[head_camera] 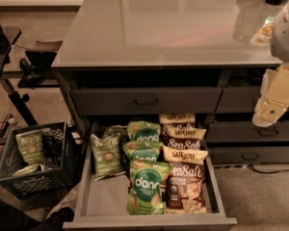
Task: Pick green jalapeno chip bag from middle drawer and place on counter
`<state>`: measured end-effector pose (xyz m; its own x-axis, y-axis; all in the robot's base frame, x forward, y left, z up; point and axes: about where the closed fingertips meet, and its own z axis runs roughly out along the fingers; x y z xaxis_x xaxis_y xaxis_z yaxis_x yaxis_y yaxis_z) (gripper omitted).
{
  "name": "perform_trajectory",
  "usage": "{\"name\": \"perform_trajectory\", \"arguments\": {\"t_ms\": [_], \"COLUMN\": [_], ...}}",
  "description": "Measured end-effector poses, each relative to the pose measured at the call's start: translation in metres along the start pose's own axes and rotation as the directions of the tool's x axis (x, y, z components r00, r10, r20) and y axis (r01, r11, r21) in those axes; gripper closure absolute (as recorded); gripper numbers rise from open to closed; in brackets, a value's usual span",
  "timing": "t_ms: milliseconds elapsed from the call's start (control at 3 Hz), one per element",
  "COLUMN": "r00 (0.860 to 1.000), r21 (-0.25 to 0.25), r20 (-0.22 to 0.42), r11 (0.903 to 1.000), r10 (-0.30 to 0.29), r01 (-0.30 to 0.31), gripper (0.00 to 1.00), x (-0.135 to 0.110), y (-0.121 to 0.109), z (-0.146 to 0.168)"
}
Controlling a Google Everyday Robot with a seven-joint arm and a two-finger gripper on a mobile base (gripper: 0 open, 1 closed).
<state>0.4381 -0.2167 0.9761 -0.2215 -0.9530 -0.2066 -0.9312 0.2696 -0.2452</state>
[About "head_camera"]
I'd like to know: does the front sea salt chip bag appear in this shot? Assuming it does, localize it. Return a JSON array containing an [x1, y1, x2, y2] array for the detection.
[[163, 146, 208, 215]]

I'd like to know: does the grey top left drawer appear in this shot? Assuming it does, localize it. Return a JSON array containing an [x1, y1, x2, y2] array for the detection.
[[70, 87, 222, 116]]

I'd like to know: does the middle green dang chip bag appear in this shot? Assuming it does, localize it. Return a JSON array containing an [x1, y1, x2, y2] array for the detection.
[[123, 141, 163, 162]]

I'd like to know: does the rear sea salt chip bag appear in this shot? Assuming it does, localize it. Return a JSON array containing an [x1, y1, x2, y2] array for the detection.
[[159, 114, 196, 127]]

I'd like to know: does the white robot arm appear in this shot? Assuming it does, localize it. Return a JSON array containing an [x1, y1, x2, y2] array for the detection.
[[250, 0, 289, 127]]

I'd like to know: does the sea salt chip bag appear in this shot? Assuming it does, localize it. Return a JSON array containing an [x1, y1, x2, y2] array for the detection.
[[162, 126, 206, 150], [159, 114, 196, 127], [163, 146, 208, 215]]

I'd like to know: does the green jalapeno kettle chip bag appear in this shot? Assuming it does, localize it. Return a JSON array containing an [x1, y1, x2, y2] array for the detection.
[[91, 135, 125, 181]]

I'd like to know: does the green kettle bag in crate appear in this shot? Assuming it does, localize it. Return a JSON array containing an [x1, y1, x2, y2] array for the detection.
[[15, 130, 45, 165]]

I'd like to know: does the black plastic milk crate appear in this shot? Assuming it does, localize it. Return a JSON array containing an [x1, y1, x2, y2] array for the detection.
[[0, 122, 75, 199]]

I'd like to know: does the green dang chip bag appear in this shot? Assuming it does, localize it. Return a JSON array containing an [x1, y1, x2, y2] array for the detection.
[[127, 121, 161, 142], [127, 160, 171, 215], [123, 141, 163, 162]]

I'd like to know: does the open grey middle drawer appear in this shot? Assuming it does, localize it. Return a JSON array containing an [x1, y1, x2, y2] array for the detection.
[[64, 121, 237, 231]]

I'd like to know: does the grey bottom right drawer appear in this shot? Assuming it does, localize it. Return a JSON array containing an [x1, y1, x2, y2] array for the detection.
[[209, 146, 289, 165]]

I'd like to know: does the black floor cable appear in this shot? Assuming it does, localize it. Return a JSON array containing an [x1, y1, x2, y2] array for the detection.
[[247, 164, 289, 175]]

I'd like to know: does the grey counter cabinet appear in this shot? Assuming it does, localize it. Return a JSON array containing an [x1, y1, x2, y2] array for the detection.
[[51, 0, 289, 166]]

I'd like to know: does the middle sea salt chip bag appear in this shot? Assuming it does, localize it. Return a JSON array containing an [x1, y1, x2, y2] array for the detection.
[[162, 126, 206, 150]]

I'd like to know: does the front green dang chip bag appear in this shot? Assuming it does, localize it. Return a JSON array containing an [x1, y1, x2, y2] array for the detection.
[[127, 160, 171, 215]]

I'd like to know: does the grey top right drawer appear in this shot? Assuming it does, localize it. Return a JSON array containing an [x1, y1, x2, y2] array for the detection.
[[215, 86, 289, 114]]

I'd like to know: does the flat green bag in crate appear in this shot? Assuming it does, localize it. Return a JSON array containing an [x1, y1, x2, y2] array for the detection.
[[12, 164, 43, 177]]

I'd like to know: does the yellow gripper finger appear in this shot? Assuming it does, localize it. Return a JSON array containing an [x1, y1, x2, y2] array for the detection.
[[266, 62, 289, 107], [257, 101, 287, 123]]

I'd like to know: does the grey middle right drawer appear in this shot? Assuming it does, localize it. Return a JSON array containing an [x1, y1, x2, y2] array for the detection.
[[206, 121, 289, 143]]

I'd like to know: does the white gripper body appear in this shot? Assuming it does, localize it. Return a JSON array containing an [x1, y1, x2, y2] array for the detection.
[[252, 69, 275, 127]]

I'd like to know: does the rear green dang chip bag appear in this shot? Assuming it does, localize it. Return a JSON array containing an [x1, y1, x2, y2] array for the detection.
[[127, 121, 161, 142]]

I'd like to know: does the dark stool with clamp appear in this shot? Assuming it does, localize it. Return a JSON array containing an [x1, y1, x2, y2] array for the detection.
[[18, 40, 63, 88]]

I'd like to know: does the black standing desk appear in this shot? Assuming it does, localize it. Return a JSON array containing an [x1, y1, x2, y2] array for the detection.
[[0, 24, 38, 125]]

